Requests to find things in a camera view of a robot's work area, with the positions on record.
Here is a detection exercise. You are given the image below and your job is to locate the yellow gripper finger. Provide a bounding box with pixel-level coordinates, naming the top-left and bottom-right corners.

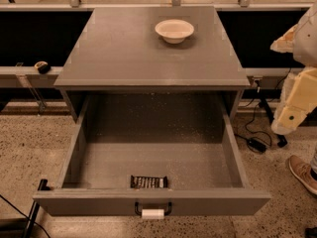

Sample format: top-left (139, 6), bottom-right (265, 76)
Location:
top-left (270, 25), bottom-right (297, 54)
top-left (271, 106), bottom-right (307, 135)

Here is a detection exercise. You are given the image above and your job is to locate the grey top drawer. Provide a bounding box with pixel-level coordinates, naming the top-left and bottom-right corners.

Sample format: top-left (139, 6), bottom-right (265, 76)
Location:
top-left (34, 94), bottom-right (270, 216)

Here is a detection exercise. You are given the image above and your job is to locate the black rxbar chocolate wrapper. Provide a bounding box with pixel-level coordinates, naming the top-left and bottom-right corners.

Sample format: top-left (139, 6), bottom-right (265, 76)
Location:
top-left (130, 176), bottom-right (168, 189)

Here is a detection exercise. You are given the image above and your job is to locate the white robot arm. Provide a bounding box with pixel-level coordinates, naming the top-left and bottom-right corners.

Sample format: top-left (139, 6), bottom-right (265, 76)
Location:
top-left (270, 3), bottom-right (317, 135)

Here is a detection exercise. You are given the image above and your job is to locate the grey cabinet with counter top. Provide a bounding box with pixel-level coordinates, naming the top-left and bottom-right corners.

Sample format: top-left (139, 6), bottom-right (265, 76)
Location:
top-left (54, 6), bottom-right (250, 118)

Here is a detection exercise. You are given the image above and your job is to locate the black stand leg right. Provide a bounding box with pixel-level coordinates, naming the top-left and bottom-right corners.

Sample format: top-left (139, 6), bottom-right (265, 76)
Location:
top-left (257, 82), bottom-right (289, 149)

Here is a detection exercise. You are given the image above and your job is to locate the tan shoe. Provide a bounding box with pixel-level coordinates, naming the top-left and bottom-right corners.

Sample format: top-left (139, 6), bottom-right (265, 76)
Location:
top-left (289, 156), bottom-right (317, 195)

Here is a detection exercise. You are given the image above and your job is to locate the yellow black tape measure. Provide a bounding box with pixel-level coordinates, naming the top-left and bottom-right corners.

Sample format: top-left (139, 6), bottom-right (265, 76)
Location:
top-left (34, 61), bottom-right (51, 74)

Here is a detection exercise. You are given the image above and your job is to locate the black and white drawer handle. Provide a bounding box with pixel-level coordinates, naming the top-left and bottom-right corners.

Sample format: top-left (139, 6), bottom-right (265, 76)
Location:
top-left (134, 202), bottom-right (172, 220)

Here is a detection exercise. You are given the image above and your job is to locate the black post at left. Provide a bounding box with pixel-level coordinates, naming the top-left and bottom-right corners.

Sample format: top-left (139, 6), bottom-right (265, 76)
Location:
top-left (22, 178), bottom-right (50, 238)

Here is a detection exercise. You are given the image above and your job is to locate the grey metal rail frame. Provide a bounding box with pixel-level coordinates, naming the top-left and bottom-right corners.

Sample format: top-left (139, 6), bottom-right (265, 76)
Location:
top-left (1, 0), bottom-right (316, 91)

